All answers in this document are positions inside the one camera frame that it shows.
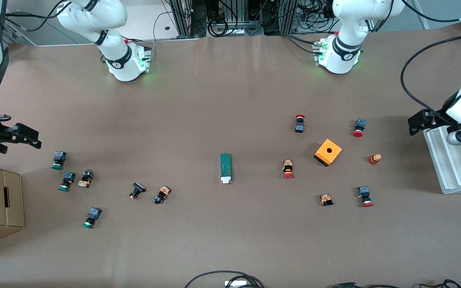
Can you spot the green push button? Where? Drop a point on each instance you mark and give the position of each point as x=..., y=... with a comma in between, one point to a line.
x=67, y=180
x=91, y=217
x=59, y=159

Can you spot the green circuit board module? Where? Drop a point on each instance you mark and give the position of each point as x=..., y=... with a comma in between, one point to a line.
x=225, y=166

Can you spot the black aluminium equipment rack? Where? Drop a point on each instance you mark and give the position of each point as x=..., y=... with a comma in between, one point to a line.
x=186, y=16

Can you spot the red button black block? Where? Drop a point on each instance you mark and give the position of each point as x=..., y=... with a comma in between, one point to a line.
x=299, y=124

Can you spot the black square push button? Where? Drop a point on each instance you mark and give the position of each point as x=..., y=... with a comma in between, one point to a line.
x=137, y=189

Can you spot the red button blue block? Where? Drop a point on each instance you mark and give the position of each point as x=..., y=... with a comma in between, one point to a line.
x=359, y=127
x=365, y=196

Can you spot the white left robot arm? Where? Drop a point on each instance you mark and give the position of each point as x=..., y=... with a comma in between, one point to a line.
x=342, y=56

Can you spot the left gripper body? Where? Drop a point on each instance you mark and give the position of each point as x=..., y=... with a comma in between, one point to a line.
x=439, y=116

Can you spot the white plug connector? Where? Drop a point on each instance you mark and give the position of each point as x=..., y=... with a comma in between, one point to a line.
x=236, y=283

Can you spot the red emergency stop orange block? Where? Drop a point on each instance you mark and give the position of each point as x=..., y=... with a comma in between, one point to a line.
x=288, y=168

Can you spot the orange black contact block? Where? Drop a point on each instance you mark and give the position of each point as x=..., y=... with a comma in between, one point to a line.
x=326, y=199

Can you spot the black orange switch unit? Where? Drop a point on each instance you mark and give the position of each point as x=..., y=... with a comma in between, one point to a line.
x=86, y=178

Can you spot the orange push button enclosure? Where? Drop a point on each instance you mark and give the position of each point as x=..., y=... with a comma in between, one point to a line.
x=328, y=152

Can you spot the white ribbed tray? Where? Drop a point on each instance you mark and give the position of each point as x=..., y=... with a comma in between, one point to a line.
x=454, y=168

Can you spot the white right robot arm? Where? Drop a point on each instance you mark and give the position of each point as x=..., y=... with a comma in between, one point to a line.
x=114, y=60

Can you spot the black orange selector switch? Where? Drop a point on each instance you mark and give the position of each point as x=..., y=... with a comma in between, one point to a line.
x=161, y=194

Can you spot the red button orange cap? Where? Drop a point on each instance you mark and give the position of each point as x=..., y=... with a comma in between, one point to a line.
x=375, y=158

